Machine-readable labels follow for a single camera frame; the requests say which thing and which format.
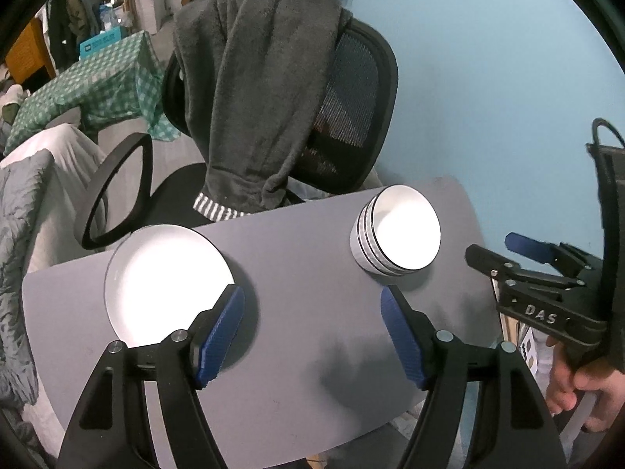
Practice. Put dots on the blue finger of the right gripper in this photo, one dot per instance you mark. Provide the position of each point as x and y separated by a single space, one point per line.
495 265
540 252

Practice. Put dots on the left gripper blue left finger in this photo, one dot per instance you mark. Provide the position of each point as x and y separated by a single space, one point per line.
187 361

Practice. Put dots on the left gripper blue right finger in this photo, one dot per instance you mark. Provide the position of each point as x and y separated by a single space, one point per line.
436 362

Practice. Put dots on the white plate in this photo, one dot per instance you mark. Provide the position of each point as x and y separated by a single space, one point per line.
158 279

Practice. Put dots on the white bowl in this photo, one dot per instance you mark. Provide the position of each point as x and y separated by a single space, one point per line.
396 233

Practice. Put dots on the person's right hand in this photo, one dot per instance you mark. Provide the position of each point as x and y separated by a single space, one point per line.
597 376

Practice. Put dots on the black mesh office chair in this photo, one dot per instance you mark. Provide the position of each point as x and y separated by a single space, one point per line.
339 155

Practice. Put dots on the bed with white sheet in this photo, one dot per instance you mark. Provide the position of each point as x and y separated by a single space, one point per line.
75 160

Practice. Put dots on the grey quilted duvet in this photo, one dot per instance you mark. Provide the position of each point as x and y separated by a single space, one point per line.
23 187

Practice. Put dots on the green checkered cloth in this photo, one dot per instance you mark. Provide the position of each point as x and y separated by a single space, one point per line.
120 82

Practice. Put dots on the dark grey fleece hoodie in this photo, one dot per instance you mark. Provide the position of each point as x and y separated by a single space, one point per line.
254 73

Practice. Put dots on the wooden louvred wardrobe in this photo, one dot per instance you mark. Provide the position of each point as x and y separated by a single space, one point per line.
29 54

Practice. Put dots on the clothes rack with dark clothes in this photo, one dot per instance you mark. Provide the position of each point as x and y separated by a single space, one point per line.
70 23

